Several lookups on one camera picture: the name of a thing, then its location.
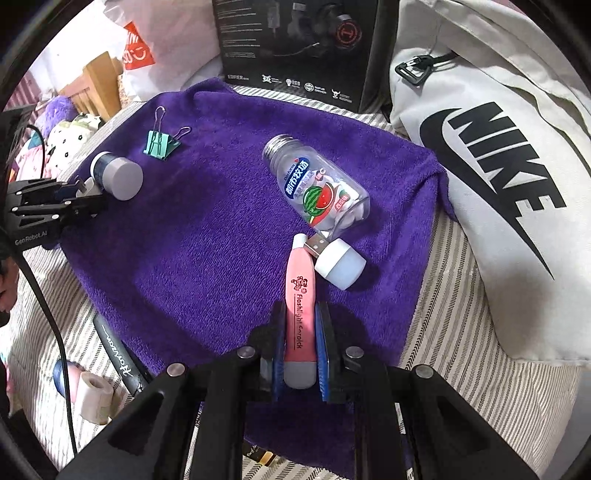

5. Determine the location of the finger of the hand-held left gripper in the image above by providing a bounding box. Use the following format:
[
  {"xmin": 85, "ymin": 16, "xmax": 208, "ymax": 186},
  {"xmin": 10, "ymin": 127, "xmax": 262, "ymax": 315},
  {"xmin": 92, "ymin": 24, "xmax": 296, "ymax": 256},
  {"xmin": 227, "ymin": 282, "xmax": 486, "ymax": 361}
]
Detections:
[
  {"xmin": 9, "ymin": 178, "xmax": 81, "ymax": 206},
  {"xmin": 11, "ymin": 193, "xmax": 110, "ymax": 230}
]

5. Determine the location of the white spotted plush toy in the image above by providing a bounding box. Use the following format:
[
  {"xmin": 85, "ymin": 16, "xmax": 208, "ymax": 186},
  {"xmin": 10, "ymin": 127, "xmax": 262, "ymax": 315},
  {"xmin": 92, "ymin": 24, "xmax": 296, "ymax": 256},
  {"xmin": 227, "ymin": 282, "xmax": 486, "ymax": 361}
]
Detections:
[{"xmin": 46, "ymin": 113, "xmax": 103, "ymax": 172}]

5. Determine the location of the black headset box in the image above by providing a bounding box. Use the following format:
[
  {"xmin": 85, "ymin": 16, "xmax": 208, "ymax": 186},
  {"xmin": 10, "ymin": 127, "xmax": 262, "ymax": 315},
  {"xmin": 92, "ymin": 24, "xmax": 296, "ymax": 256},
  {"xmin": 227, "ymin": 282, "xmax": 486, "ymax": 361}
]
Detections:
[{"xmin": 212, "ymin": 0, "xmax": 394, "ymax": 114}]

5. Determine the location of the green binder clip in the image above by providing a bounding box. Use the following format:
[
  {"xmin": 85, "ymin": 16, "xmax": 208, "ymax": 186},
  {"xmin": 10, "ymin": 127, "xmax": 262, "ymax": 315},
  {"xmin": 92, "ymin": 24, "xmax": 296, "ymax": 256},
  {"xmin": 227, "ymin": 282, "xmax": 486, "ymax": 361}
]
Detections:
[{"xmin": 142, "ymin": 106, "xmax": 192, "ymax": 161}]

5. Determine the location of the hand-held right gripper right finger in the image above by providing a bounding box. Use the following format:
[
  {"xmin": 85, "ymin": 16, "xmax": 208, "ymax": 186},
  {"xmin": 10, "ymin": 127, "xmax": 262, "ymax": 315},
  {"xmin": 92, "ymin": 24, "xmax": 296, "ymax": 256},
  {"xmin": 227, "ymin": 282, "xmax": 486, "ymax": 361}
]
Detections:
[{"xmin": 315, "ymin": 302, "xmax": 541, "ymax": 480}]

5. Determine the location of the white bottle with blue label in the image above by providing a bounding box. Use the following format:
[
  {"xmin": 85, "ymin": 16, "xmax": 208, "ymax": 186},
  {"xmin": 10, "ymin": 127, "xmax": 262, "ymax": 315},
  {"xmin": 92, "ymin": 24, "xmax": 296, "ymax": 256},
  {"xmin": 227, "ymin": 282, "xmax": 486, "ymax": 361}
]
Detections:
[{"xmin": 90, "ymin": 152, "xmax": 144, "ymax": 202}]

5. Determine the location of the purple plush toy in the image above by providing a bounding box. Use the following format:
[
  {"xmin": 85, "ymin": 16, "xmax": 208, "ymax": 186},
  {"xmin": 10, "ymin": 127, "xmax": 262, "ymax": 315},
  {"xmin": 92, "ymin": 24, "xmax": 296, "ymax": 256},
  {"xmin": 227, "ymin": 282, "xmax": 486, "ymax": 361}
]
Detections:
[{"xmin": 39, "ymin": 95, "xmax": 79, "ymax": 136}]

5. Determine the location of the grey sling bag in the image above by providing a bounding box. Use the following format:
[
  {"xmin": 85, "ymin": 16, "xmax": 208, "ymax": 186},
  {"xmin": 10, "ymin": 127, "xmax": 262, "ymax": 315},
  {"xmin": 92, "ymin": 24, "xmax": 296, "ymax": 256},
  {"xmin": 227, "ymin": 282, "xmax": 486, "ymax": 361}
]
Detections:
[{"xmin": 387, "ymin": 0, "xmax": 591, "ymax": 366}]

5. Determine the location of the white plastic shopping bag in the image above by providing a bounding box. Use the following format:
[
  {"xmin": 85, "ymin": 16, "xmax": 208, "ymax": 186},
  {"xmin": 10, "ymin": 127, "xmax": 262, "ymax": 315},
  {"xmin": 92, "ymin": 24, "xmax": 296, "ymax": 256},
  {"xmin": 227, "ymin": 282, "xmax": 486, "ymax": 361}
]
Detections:
[{"xmin": 83, "ymin": 0, "xmax": 221, "ymax": 103}]

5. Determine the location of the pink cloth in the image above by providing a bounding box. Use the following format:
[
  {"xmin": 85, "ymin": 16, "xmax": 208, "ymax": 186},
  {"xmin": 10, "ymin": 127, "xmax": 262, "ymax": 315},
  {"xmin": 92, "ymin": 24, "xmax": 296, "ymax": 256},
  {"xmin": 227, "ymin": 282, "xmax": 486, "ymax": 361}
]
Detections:
[{"xmin": 13, "ymin": 137, "xmax": 52, "ymax": 182}]

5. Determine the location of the white usb night light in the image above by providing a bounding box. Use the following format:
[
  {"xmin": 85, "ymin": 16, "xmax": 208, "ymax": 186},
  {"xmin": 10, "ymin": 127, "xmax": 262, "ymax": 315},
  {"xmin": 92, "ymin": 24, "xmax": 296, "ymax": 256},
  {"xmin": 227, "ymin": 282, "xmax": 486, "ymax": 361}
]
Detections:
[{"xmin": 302, "ymin": 235, "xmax": 368, "ymax": 291}]

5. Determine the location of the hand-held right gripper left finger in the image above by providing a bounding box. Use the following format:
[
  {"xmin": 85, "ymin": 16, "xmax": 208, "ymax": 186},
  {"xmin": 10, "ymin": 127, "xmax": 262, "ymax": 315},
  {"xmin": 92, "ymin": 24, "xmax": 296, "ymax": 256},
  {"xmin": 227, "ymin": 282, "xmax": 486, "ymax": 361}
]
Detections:
[{"xmin": 55, "ymin": 300, "xmax": 288, "ymax": 480}]

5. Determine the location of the purple towel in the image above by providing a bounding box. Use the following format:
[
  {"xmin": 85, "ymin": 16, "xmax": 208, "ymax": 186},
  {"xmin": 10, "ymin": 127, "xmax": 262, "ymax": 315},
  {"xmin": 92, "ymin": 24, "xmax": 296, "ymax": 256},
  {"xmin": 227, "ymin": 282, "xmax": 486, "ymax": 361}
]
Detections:
[{"xmin": 60, "ymin": 78, "xmax": 458, "ymax": 479}]

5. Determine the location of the beige tape roll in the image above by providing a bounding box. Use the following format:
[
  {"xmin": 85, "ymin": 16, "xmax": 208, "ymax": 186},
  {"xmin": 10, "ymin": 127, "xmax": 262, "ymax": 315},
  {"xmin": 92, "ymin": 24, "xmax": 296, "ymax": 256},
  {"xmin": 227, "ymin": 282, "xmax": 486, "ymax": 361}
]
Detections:
[{"xmin": 75, "ymin": 369, "xmax": 115, "ymax": 424}]

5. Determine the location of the wooden headboard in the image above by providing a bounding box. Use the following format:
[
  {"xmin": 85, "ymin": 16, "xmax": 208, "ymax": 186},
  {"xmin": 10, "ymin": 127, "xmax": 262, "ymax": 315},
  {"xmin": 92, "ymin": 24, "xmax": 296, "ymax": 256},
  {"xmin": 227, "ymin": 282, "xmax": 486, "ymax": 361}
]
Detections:
[{"xmin": 58, "ymin": 51, "xmax": 124, "ymax": 123}]

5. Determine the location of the pink blue round object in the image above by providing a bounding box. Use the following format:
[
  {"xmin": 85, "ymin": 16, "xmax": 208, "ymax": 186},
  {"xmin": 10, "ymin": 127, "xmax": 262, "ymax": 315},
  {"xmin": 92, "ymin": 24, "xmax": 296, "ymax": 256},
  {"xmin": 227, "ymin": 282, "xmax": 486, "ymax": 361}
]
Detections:
[{"xmin": 52, "ymin": 360, "xmax": 83, "ymax": 398}]

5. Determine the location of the black pen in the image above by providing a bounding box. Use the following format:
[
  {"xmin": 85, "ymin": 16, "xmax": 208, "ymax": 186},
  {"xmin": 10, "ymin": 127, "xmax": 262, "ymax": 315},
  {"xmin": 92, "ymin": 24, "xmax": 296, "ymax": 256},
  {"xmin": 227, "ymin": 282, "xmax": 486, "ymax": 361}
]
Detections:
[{"xmin": 92, "ymin": 314, "xmax": 154, "ymax": 398}]

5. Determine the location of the pink flashlight earpick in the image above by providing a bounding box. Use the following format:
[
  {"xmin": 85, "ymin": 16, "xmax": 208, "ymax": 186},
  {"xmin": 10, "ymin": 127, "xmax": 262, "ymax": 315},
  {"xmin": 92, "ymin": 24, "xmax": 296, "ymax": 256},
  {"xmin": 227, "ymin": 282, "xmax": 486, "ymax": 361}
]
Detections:
[{"xmin": 283, "ymin": 233, "xmax": 319, "ymax": 389}]

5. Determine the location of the clear candy bottle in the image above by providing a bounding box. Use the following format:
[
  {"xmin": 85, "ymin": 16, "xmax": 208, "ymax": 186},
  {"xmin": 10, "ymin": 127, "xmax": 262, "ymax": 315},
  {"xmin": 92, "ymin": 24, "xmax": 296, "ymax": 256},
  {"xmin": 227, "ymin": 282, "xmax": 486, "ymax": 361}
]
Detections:
[{"xmin": 262, "ymin": 134, "xmax": 371, "ymax": 241}]

